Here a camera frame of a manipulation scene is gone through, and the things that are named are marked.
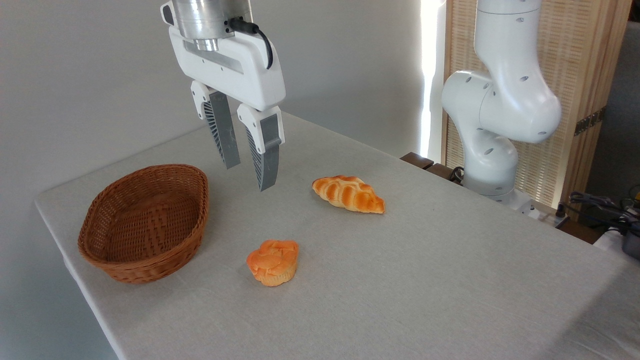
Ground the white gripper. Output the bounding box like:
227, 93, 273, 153
168, 25, 287, 192

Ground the orange muffin-shaped bread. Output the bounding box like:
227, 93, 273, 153
246, 239, 300, 287

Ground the orange braided bread loaf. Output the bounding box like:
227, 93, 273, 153
312, 175, 386, 215

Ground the brown wicker basket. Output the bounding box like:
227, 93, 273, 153
77, 164, 210, 285

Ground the dark brown wooden block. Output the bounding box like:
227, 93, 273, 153
400, 152, 463, 185

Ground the light grey tablecloth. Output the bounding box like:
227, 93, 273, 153
34, 111, 640, 360

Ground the white power strip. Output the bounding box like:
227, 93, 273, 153
536, 207, 571, 229

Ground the dark metal screen hinge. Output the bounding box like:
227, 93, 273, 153
574, 106, 608, 136

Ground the dark grey device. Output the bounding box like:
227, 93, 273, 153
622, 222, 640, 261

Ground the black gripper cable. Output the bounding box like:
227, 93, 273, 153
227, 17, 275, 70

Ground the black cable bundle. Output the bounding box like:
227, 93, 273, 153
568, 191, 640, 234

